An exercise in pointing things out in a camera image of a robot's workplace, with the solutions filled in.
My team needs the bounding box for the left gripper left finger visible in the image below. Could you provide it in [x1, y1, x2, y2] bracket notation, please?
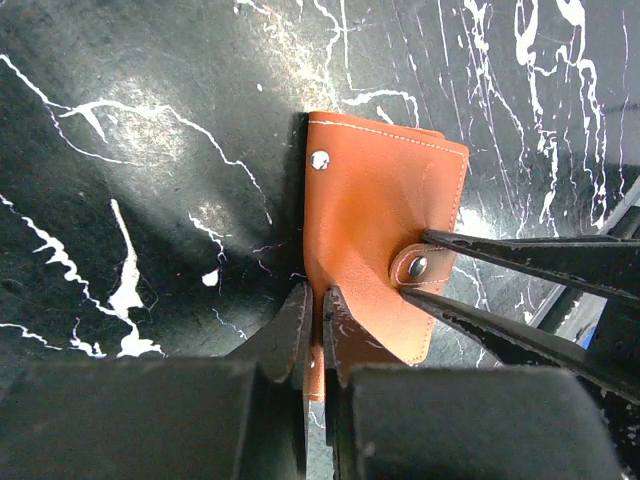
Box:
[227, 281, 313, 385]

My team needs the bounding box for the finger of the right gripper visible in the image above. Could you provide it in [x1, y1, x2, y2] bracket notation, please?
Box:
[421, 230, 639, 307]
[401, 287, 639, 404]

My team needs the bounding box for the brown leather card holder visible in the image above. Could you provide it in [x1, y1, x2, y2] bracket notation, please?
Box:
[303, 111, 469, 401]

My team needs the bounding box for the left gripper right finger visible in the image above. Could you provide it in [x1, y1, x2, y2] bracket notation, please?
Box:
[322, 285, 409, 389]

